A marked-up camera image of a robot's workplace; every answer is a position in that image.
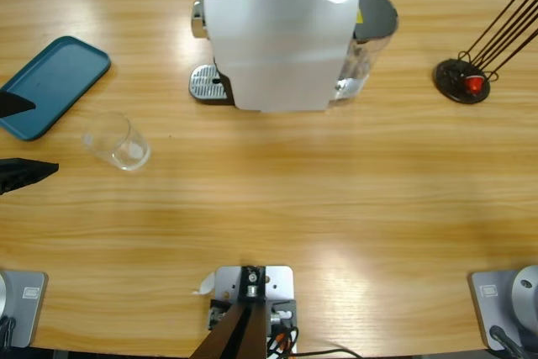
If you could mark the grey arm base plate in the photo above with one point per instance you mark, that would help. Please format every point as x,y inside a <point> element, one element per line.
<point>25,304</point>
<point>500,291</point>

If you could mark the clear drinking glass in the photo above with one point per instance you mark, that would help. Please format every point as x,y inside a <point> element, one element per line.
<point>117,144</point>

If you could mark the white tape piece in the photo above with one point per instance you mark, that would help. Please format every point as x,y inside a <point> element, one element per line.
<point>207,283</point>

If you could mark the white capsule coffee machine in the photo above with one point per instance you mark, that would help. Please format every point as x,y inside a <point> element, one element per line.
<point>277,52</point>

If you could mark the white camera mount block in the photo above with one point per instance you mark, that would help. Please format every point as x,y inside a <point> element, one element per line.
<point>279,279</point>

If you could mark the teal plastic tray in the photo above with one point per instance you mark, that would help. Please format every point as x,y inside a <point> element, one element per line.
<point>54,77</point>

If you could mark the red coffee capsule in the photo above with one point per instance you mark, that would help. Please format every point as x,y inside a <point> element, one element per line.
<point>475,84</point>

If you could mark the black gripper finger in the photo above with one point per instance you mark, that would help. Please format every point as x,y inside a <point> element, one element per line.
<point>12,105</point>
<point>25,172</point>

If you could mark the black capsule holder with rods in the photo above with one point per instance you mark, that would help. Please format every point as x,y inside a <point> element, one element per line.
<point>452,79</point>

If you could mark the dark camera post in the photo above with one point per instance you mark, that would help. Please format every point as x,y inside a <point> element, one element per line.
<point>235,334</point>

